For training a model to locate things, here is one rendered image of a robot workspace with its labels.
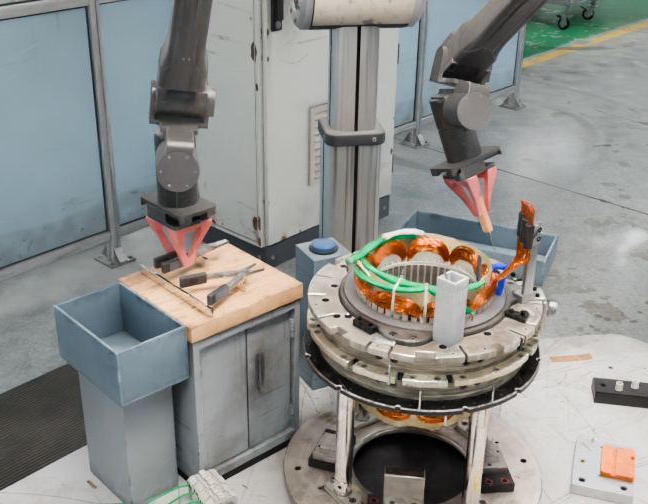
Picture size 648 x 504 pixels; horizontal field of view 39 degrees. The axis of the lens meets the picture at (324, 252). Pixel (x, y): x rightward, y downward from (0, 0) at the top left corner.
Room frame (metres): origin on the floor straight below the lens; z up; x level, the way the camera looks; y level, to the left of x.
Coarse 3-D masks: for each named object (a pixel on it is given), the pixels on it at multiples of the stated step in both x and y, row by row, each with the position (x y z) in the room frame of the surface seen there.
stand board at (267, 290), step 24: (192, 264) 1.25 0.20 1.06; (216, 264) 1.25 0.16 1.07; (240, 264) 1.25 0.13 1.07; (264, 264) 1.26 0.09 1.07; (144, 288) 1.17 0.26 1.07; (192, 288) 1.17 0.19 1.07; (216, 288) 1.18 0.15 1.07; (264, 288) 1.18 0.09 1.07; (288, 288) 1.18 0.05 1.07; (168, 312) 1.10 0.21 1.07; (192, 312) 1.11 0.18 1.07; (216, 312) 1.11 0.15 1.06; (240, 312) 1.12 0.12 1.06; (264, 312) 1.15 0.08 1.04; (192, 336) 1.06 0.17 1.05
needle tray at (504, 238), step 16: (416, 224) 1.47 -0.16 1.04; (432, 224) 1.46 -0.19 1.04; (448, 224) 1.45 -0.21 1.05; (464, 224) 1.44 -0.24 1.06; (480, 224) 1.43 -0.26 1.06; (496, 224) 1.42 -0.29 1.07; (464, 240) 1.44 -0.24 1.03; (480, 240) 1.43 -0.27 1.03; (496, 240) 1.42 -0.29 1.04; (512, 240) 1.41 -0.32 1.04; (544, 240) 1.39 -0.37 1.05; (496, 256) 1.31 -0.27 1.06; (512, 256) 1.30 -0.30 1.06; (544, 256) 1.38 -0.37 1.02; (544, 272) 1.29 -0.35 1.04
